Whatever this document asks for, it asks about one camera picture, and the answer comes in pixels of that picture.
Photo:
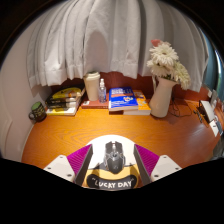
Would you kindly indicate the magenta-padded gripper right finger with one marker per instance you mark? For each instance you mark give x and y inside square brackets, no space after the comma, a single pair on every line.
[158,165]

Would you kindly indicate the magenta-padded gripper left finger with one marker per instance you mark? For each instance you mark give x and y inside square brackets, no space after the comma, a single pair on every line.
[66,165]

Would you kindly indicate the grey and black computer mouse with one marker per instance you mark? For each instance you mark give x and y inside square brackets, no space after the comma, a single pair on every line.
[114,158]

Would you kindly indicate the yellow and white book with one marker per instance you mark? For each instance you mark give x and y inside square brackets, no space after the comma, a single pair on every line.
[63,111]

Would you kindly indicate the thin dark book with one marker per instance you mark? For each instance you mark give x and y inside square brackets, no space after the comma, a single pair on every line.
[63,101]
[63,105]

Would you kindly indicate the dark mug with green inside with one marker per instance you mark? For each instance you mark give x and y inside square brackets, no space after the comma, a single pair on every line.
[38,112]

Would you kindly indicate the orange book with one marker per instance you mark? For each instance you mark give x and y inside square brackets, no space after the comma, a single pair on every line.
[143,105]

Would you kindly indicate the white ceramic vase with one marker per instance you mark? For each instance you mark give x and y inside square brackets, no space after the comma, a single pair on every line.
[161,100]

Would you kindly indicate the reddish brown book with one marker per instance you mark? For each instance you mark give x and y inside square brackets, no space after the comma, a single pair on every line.
[93,104]

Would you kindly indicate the white desk device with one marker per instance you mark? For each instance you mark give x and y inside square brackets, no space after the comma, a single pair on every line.
[208,111]

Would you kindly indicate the blue book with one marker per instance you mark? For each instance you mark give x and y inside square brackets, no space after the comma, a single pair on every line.
[122,99]

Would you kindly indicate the clear spray bottle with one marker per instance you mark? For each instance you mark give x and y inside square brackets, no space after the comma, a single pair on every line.
[102,94]

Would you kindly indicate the cream tumbler with lid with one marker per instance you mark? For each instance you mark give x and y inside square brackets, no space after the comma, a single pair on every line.
[92,86]

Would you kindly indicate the white flower bouquet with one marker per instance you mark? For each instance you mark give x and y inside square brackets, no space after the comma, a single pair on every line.
[165,60]

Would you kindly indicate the white pleated curtain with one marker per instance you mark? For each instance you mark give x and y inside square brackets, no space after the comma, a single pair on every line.
[113,36]

